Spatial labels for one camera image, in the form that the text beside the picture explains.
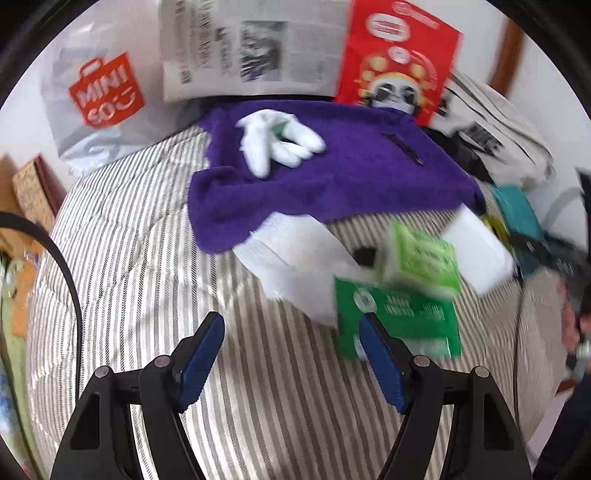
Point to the white Nike waist bag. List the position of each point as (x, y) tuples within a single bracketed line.
[(509, 146)]

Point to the light green tissue pack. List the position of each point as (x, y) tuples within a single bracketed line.
[(415, 259)]

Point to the white sponge block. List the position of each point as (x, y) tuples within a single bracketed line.
[(483, 261)]

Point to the teal ribbed fabric pouch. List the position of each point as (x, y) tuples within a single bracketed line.
[(519, 221)]

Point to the wooden door frame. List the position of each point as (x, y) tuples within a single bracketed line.
[(508, 59)]

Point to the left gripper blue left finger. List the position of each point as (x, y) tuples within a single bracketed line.
[(193, 359)]

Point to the white glove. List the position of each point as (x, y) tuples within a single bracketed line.
[(275, 136)]

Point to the red panda paper bag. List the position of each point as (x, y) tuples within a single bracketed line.
[(397, 56)]

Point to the brown cardboard box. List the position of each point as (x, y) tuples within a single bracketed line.
[(25, 192)]

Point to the striped quilt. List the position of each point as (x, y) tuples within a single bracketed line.
[(279, 402)]

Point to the white Miniso plastic bag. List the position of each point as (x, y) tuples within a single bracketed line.
[(102, 90)]

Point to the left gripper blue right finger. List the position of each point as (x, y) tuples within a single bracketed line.
[(390, 360)]

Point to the white cloth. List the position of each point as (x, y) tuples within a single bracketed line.
[(297, 259)]

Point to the purple towel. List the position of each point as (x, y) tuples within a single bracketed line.
[(376, 161)]

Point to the folded newspaper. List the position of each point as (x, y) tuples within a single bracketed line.
[(251, 47)]

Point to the dark green wipes packet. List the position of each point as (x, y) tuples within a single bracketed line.
[(427, 325)]

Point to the person's hand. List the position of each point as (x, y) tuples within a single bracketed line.
[(573, 328)]

